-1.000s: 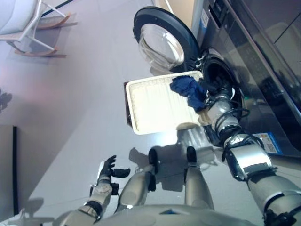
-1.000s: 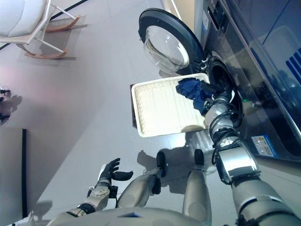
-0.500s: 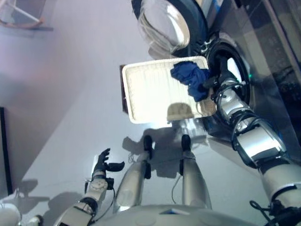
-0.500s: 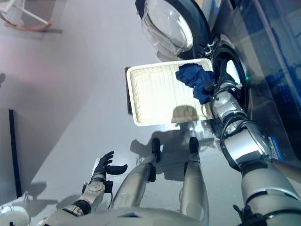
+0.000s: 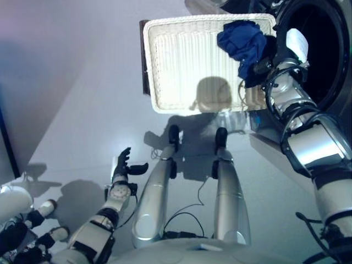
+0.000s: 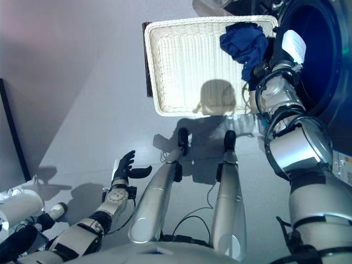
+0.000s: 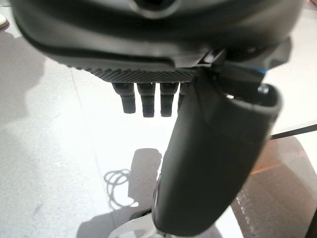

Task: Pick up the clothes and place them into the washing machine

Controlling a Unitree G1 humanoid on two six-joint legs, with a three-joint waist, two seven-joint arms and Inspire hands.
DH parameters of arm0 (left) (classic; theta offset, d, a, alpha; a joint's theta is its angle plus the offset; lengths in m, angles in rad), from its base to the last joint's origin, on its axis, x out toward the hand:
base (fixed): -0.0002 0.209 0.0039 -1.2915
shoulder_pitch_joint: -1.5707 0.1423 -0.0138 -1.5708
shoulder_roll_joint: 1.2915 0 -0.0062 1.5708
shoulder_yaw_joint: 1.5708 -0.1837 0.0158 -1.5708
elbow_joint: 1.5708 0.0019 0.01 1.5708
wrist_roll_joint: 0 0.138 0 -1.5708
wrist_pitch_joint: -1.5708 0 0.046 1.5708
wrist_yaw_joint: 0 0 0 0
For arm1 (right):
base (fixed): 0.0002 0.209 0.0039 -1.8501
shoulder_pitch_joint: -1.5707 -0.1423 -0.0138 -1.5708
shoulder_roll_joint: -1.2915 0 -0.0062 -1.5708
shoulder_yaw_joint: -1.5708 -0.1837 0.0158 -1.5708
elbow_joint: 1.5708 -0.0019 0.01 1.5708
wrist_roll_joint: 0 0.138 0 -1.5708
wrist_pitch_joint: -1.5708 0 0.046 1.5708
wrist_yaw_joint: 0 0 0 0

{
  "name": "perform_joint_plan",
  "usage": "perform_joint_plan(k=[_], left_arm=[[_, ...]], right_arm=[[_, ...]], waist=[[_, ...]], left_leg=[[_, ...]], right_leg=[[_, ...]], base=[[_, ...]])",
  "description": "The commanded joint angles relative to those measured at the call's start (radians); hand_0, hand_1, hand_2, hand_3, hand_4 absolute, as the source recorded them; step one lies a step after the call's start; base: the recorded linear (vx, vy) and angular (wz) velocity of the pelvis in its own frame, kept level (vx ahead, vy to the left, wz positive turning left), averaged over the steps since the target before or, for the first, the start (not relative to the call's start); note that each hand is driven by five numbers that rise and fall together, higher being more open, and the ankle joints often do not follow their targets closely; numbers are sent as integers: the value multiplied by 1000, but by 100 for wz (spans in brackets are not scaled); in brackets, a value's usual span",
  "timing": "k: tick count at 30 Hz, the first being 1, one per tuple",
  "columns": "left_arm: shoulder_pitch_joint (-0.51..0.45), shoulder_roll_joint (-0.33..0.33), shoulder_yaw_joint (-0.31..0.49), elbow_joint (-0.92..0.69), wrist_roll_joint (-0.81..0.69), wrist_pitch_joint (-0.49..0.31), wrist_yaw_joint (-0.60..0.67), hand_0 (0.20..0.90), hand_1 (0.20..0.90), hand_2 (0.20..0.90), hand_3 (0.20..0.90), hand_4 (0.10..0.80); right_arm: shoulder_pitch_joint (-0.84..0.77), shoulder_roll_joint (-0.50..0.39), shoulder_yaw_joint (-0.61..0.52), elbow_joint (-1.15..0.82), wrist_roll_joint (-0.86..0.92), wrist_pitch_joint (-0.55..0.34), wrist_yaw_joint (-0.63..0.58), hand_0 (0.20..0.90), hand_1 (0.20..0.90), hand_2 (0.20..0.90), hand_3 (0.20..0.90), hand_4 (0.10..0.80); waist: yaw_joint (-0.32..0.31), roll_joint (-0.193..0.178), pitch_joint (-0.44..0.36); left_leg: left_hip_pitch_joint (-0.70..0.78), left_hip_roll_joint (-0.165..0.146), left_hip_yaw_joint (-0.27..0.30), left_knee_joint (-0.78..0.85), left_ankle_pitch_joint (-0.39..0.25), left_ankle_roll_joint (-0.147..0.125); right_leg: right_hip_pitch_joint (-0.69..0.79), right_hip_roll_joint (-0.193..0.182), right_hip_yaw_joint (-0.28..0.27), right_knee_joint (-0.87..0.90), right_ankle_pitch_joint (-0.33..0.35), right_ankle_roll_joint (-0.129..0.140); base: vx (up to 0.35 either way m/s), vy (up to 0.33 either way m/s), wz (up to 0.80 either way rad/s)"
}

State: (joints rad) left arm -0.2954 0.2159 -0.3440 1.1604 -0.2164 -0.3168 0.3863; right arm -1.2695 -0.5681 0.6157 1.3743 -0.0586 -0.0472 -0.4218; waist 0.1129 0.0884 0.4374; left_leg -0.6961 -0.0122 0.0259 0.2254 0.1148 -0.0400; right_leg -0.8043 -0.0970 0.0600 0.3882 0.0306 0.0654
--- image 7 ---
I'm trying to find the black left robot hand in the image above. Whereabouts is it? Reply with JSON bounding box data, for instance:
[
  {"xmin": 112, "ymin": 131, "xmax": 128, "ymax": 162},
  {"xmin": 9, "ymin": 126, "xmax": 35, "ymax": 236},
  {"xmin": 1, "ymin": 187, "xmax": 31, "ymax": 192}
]
[{"xmin": 11, "ymin": 0, "xmax": 302, "ymax": 236}]

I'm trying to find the black wall edge strip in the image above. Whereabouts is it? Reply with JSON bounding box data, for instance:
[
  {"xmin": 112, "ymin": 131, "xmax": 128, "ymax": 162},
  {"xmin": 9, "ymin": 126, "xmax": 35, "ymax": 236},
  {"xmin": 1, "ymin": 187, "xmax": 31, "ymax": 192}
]
[{"xmin": 269, "ymin": 123, "xmax": 317, "ymax": 140}]

